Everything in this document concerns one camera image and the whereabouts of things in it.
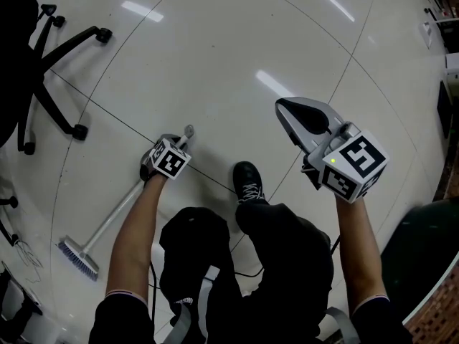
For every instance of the white and green round table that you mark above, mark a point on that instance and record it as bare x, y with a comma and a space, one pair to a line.
423, 246

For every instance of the white rectangular device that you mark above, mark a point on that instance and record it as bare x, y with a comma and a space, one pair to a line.
426, 34

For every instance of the white broom with grey bristles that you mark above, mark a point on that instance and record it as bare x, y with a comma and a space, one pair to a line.
107, 224

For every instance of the brown brick-pattern carpet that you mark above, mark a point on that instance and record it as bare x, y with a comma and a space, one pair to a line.
437, 321

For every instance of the person's left forearm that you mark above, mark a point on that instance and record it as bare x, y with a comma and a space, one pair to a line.
132, 235

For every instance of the person's dark shirt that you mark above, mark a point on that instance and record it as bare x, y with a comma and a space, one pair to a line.
118, 321

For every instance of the person's black trousers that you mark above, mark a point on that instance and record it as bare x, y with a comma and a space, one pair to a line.
287, 246

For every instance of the black flat panel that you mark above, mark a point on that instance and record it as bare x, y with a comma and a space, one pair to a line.
444, 109

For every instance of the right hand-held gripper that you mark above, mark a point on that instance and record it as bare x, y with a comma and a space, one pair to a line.
358, 156

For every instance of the person's right forearm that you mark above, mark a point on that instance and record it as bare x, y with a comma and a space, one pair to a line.
358, 246

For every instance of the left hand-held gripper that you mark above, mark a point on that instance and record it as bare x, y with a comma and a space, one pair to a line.
170, 160

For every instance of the person's right black shoe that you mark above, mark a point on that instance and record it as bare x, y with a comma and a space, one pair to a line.
247, 176

